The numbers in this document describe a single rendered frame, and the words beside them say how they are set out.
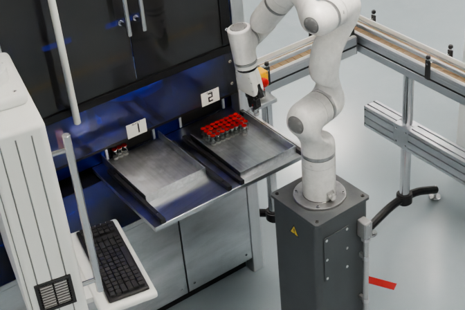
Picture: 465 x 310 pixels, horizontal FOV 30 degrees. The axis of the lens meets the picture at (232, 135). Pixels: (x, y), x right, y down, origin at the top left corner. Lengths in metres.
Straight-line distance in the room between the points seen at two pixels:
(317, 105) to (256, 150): 0.56
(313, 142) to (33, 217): 0.96
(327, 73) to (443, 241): 1.70
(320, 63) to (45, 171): 0.92
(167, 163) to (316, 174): 0.63
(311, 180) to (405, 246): 1.29
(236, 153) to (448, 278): 1.27
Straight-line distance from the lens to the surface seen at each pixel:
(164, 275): 3.79
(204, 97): 3.44
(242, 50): 3.01
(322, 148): 2.96
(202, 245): 3.82
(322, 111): 2.88
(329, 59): 2.76
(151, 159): 3.38
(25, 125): 2.44
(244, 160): 3.31
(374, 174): 4.70
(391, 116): 4.16
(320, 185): 3.05
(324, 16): 2.63
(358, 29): 4.11
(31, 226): 2.61
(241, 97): 3.56
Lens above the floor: 2.79
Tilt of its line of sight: 33 degrees down
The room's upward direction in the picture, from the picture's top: 5 degrees counter-clockwise
